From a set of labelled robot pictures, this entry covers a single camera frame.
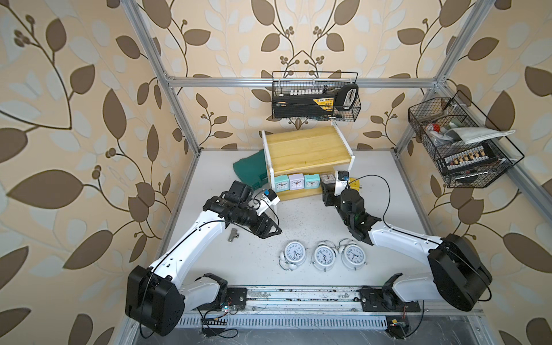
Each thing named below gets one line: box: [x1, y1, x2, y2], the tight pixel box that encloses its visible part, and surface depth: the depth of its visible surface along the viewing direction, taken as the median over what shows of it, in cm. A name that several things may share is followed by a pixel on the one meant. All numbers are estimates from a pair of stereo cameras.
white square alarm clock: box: [288, 173, 305, 191], surface depth 84 cm
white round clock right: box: [338, 237, 368, 271], surface depth 82 cm
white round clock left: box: [278, 240, 307, 271], surface depth 82 cm
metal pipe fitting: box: [227, 227, 240, 243], surface depth 91 cm
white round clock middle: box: [310, 240, 338, 273], surface depth 82 cm
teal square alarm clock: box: [274, 174, 290, 193], surface depth 84 cm
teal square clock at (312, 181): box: [304, 173, 321, 190], surface depth 84 cm
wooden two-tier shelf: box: [261, 121, 356, 202], surface depth 77 cm
